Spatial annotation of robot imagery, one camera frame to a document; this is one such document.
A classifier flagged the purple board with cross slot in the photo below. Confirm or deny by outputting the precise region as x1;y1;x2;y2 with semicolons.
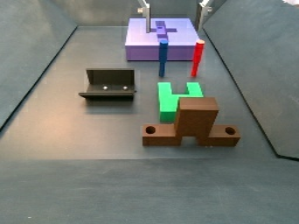
125;18;200;61

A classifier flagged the green U-shaped block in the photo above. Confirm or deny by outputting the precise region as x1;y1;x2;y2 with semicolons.
157;82;203;123

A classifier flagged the blue peg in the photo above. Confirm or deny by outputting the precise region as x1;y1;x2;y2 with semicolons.
159;39;168;77

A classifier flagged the red peg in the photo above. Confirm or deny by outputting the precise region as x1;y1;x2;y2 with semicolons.
191;39;206;77

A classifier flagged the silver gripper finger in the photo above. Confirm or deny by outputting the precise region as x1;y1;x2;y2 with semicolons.
137;0;151;33
198;0;212;30

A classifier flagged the brown T-shaped block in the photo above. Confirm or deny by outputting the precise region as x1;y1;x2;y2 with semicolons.
143;97;240;147

